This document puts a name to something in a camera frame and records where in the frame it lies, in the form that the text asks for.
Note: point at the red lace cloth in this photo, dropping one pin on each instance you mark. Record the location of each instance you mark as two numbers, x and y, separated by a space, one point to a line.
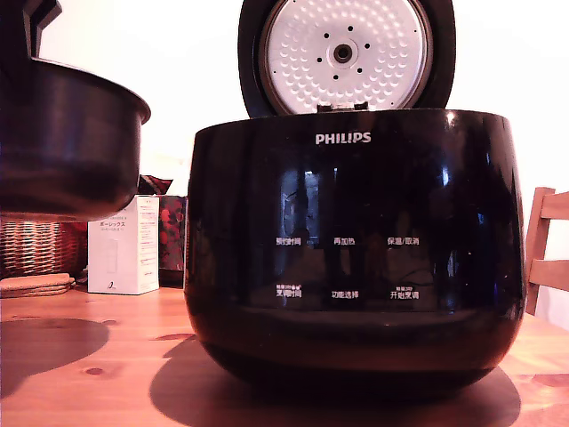
73 242

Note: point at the wooden chair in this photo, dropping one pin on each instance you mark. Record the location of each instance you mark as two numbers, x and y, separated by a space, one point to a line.
549 231

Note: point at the black Philips rice cooker body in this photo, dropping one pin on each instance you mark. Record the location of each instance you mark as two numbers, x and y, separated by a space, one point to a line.
355 200

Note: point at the black rice cooker lid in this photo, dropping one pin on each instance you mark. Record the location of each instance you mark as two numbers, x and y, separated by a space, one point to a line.
347 53

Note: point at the red floral fabric box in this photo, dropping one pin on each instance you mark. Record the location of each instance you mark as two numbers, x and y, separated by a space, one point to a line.
171 240

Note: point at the woven wicker basket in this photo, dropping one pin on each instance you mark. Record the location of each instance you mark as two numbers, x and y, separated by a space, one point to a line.
31 247

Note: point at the white Porlex cardboard box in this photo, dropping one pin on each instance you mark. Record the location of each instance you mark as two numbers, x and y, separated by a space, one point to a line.
129 249

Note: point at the black cooking pot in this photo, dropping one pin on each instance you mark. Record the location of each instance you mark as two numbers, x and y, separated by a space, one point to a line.
66 147

